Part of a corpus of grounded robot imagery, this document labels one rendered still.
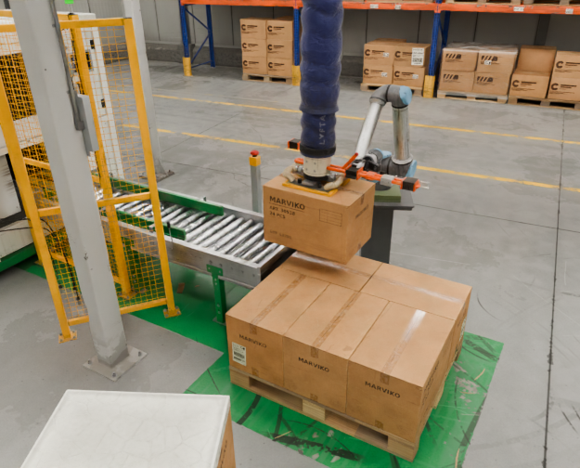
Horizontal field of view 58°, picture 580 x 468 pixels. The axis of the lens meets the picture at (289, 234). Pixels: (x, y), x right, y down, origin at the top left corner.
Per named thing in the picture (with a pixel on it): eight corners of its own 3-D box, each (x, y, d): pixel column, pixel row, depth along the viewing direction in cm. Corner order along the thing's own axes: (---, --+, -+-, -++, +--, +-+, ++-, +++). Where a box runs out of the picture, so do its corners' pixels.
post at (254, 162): (254, 265, 459) (249, 156, 411) (259, 261, 464) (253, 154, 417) (261, 266, 456) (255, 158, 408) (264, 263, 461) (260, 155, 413)
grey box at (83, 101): (69, 146, 294) (57, 93, 280) (76, 144, 298) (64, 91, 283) (93, 151, 285) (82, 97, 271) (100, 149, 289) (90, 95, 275)
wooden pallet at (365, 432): (230, 383, 333) (228, 365, 327) (305, 302, 409) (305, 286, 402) (412, 462, 279) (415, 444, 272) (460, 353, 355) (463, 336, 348)
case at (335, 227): (264, 240, 348) (262, 185, 328) (293, 216, 378) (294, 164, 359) (345, 265, 321) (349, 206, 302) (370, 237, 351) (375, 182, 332)
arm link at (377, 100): (372, 79, 354) (341, 172, 347) (390, 81, 348) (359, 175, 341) (378, 87, 364) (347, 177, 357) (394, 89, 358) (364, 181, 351)
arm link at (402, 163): (396, 168, 403) (392, 79, 353) (418, 172, 395) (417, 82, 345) (389, 180, 395) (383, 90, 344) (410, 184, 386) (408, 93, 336)
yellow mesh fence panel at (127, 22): (58, 343, 370) (-33, 27, 270) (58, 334, 378) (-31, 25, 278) (181, 314, 397) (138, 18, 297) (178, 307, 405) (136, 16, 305)
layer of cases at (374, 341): (229, 365, 327) (225, 314, 308) (306, 287, 402) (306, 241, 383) (414, 444, 272) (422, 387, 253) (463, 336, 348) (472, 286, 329)
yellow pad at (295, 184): (281, 186, 327) (281, 178, 325) (290, 180, 335) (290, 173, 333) (330, 197, 313) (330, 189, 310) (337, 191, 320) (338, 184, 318)
